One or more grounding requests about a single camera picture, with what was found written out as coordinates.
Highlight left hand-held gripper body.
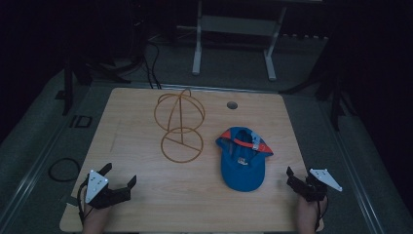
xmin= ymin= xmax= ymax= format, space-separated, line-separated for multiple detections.
xmin=85 ymin=169 xmax=132 ymax=210

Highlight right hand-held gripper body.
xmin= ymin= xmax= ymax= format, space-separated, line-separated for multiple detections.
xmin=291 ymin=168 xmax=344 ymax=203

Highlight person's left hand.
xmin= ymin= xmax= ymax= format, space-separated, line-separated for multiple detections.
xmin=81 ymin=202 xmax=112 ymax=234

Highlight person's right hand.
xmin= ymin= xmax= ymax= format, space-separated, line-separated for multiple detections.
xmin=295 ymin=194 xmax=328 ymax=234

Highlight blue cap with orange trim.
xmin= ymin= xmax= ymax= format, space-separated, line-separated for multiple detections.
xmin=215 ymin=126 xmax=275 ymax=193

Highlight black tripod stand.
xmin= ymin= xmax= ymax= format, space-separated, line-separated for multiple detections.
xmin=279 ymin=42 xmax=358 ymax=133
xmin=55 ymin=48 xmax=145 ymax=117

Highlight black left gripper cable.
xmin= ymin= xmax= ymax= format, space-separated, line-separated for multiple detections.
xmin=77 ymin=179 xmax=95 ymax=226

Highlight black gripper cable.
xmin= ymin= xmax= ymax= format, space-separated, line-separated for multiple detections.
xmin=77 ymin=179 xmax=95 ymax=226
xmin=313 ymin=194 xmax=329 ymax=232

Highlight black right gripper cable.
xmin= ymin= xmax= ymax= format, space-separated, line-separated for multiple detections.
xmin=313 ymin=194 xmax=329 ymax=232

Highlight black coiled floor cable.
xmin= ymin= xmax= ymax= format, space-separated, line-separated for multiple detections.
xmin=48 ymin=157 xmax=82 ymax=182

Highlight black rectangular floor bracket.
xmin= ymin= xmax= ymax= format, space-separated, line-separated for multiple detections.
xmin=68 ymin=114 xmax=94 ymax=129

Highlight orange wire hat stand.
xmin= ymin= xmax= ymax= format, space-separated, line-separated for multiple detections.
xmin=153 ymin=87 xmax=207 ymax=164

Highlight black hanging cables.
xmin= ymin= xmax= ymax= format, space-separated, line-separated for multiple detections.
xmin=141 ymin=40 xmax=163 ymax=90

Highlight white metal frame stand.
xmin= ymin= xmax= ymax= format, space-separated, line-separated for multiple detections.
xmin=176 ymin=0 xmax=325 ymax=82

